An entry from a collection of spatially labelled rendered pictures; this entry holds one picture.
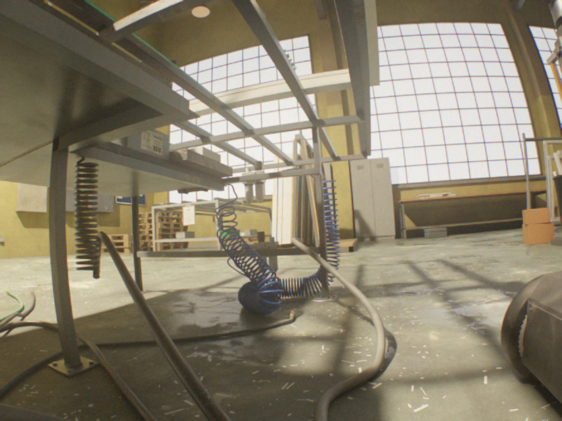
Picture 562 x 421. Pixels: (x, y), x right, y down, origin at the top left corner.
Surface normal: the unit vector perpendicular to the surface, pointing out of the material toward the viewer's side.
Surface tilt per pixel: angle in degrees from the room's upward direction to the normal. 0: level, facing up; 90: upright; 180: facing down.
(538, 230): 90
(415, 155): 90
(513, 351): 91
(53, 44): 180
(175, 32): 90
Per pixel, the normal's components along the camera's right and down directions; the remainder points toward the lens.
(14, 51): 0.05, 1.00
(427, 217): -0.28, -0.05
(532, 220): -0.63, -0.02
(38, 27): 0.96, -0.07
